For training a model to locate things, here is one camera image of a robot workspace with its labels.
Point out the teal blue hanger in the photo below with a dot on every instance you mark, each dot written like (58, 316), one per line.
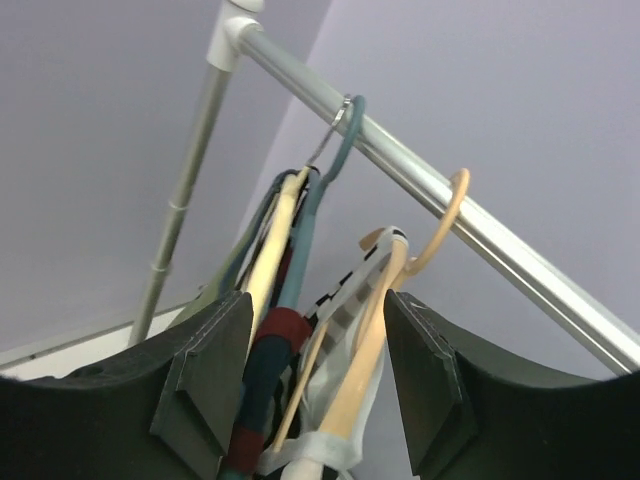
(320, 200)

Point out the metal clothes rack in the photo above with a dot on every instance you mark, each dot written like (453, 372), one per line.
(236, 32)

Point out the black white striped tank top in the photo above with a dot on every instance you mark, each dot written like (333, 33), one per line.
(307, 454)

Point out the cream plastic hanger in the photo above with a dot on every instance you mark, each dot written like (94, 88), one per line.
(263, 272)

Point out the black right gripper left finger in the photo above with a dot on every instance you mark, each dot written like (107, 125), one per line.
(162, 409)

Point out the navy blue garment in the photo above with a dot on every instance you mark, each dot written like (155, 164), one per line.
(279, 337)

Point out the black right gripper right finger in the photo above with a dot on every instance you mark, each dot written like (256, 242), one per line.
(473, 410)

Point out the beige wooden hanger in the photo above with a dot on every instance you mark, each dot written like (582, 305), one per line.
(340, 418)

